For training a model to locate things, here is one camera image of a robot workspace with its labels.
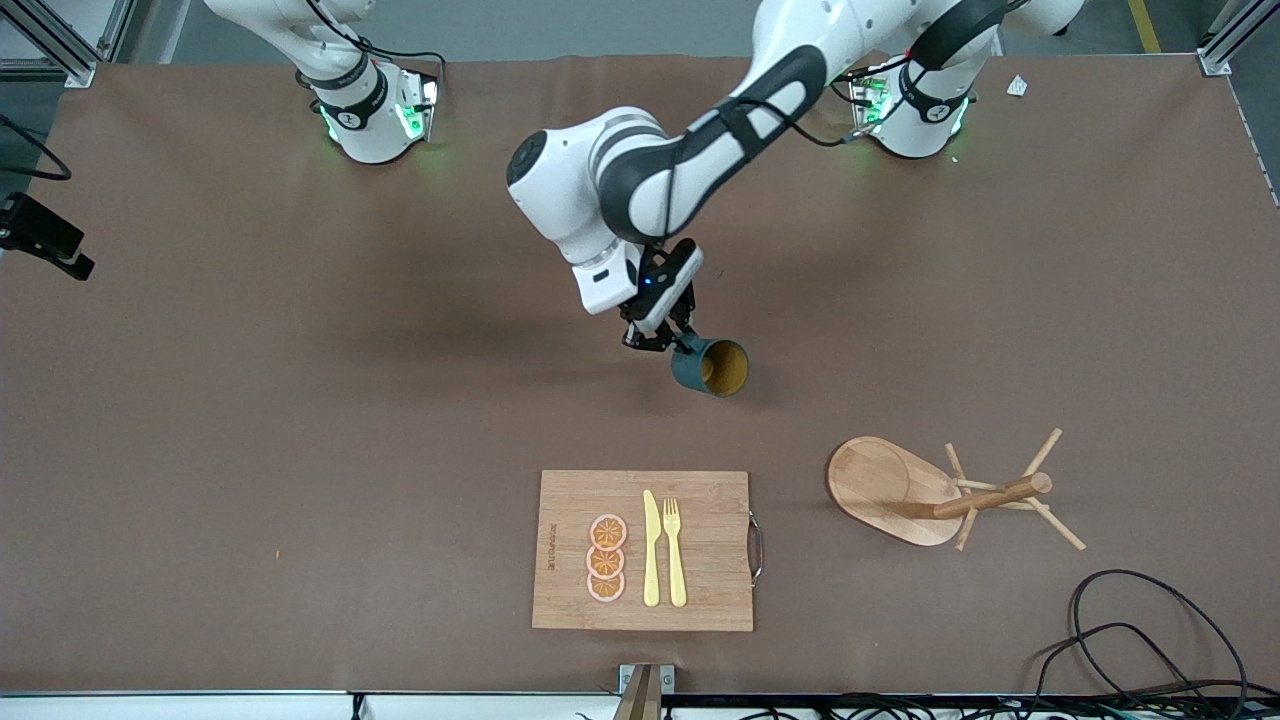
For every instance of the bamboo cutting board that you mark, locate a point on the bamboo cutting board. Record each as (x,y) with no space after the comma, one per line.
(700,560)

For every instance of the dark green cup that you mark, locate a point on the dark green cup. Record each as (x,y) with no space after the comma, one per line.
(715,368)

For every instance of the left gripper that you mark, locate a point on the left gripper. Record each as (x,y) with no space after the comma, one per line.
(656,267)

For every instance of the yellow plastic knife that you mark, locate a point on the yellow plastic knife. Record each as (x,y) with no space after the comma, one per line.
(652,560)

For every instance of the metal table bracket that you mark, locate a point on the metal table bracket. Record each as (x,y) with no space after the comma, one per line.
(668,678)

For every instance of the orange slice toy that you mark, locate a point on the orange slice toy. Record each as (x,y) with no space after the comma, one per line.
(605,588)
(608,532)
(605,563)

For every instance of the yellow plastic fork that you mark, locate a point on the yellow plastic fork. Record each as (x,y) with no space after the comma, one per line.
(676,565)

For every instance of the white paper scrap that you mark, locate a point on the white paper scrap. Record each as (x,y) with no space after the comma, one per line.
(1017,86)

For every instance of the brown table cover mat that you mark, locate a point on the brown table cover mat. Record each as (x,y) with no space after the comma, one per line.
(400,400)

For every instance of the brown wooden bar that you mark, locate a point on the brown wooden bar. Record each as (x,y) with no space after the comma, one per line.
(640,700)

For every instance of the aluminium frame profile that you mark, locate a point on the aluminium frame profile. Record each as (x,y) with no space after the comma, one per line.
(1225,50)
(60,55)

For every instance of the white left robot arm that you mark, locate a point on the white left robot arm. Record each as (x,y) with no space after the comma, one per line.
(640,180)

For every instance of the wooden cup rack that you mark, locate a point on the wooden cup rack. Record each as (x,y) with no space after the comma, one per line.
(880,490)

